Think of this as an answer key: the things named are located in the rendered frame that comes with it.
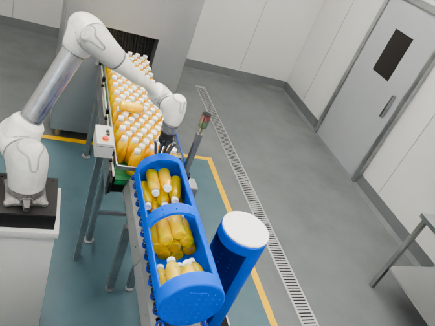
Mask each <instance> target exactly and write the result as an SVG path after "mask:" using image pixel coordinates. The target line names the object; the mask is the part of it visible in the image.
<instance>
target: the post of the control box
mask: <svg viewBox="0 0 435 326"><path fill-rule="evenodd" d="M102 162H103V158H101V157H96V158H95V164H94V167H93V172H92V176H91V181H90V185H89V190H88V193H87V198H86V202H85V207H84V212H83V216H82V221H81V225H80V230H79V233H78V238H77V242H76V247H75V251H74V255H73V260H79V259H80V254H81V251H82V246H83V243H84V237H85V233H86V229H87V224H88V221H89V216H90V213H91V208H92V205H93V199H94V196H95V191H96V186H97V183H98V178H99V175H100V170H101V167H102Z"/></svg>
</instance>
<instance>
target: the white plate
mask: <svg viewBox="0 0 435 326"><path fill-rule="evenodd" d="M222 223H223V229H224V231H225V232H226V234H227V235H228V236H229V237H230V238H231V239H232V240H233V241H235V242H237V243H238V244H240V245H242V246H246V247H249V248H260V247H263V246H264V245H266V244H267V242H268V240H269V232H268V230H267V228H266V226H265V225H264V224H263V223H262V222H261V220H259V219H258V218H257V217H255V216H253V215H251V214H249V213H246V212H241V211H234V212H229V213H227V214H226V215H225V216H224V218H223V222H222Z"/></svg>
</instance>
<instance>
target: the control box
mask: <svg viewBox="0 0 435 326"><path fill-rule="evenodd" d="M107 129H108V130H109V133H110V135H109V136H108V135H106V133H108V132H106V130H107ZM101 134H102V135H101ZM103 136H107V137H108V138H109V140H104V139H103V138H102V137H103ZM114 146H115V144H114V138H113V128H112V127H110V126H105V125H97V124H96V125H95V131H94V135H93V149H94V157H101V158H111V157H112V154H113V149H114Z"/></svg>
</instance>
